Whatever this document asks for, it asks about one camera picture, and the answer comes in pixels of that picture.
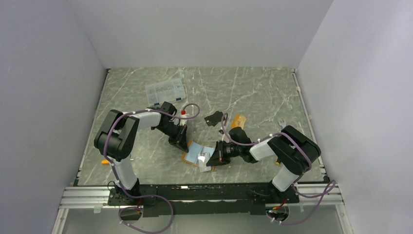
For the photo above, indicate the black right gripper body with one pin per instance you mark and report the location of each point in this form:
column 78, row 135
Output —
column 229, row 150

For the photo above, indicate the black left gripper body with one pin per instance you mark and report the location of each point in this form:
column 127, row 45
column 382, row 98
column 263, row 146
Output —
column 172, row 130

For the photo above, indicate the silver VIP card top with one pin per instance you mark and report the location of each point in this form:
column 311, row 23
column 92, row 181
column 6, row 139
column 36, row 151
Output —
column 202, row 163

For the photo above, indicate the orange leather card holder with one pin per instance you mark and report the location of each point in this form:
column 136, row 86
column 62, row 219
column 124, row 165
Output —
column 195, row 150

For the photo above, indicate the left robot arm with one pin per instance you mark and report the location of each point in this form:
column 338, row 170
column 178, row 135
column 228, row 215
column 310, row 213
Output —
column 116, row 136

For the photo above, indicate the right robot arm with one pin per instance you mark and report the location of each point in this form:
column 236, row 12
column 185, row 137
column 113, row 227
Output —
column 294, row 152

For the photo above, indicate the small orange card sleeve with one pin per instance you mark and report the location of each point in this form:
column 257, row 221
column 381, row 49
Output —
column 239, row 121

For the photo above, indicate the clear plastic organizer box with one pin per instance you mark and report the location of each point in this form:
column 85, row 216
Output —
column 171, row 90

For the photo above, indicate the silver open-end wrench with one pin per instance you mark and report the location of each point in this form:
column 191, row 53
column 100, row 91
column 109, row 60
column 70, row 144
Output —
column 282, row 123

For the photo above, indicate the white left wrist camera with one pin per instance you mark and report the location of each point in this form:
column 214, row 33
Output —
column 184, row 118

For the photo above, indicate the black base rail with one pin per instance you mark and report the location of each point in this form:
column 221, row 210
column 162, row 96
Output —
column 199, row 199

